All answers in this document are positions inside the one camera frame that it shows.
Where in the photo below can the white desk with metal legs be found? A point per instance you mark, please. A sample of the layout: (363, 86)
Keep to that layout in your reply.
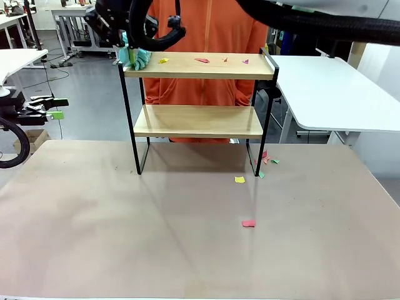
(75, 12)

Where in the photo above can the black pole with clamp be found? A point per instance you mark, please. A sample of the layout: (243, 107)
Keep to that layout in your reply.
(32, 25)

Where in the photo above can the pink paper scrap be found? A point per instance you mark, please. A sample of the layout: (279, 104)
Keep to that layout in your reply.
(265, 154)

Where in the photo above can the large white table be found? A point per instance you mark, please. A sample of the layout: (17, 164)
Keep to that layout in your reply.
(328, 93)

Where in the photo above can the black monitor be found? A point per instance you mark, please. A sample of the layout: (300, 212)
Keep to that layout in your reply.
(332, 48)

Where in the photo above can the black frame wooden shelf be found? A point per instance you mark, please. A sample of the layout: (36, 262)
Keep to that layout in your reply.
(200, 72)

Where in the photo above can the long red paper scrap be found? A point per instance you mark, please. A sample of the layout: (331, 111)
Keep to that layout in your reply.
(202, 60)

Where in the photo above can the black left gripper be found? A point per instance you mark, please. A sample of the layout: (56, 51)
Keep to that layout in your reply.
(14, 103)

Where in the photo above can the white desk with rounded corner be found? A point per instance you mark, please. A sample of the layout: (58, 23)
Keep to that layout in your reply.
(18, 61)

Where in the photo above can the brown cardboard panel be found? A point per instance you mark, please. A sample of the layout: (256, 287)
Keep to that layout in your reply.
(358, 50)

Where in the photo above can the yellow paper scrap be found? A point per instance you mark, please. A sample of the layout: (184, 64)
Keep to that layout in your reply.
(163, 60)
(240, 179)

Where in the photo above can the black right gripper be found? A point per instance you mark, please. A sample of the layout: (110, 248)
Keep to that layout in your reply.
(106, 15)

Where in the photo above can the crumpled yellow paper scrap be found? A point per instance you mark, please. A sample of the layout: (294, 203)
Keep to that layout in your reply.
(163, 60)

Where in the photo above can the salmon paper scrap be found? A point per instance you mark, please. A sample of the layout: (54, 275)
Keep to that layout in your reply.
(266, 160)

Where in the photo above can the grey floor power strip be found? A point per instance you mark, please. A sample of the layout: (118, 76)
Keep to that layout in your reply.
(62, 64)

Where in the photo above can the person in orange jacket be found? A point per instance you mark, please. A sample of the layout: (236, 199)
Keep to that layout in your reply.
(203, 31)

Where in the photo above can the cardboard box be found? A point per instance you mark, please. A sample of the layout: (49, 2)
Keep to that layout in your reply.
(34, 139)

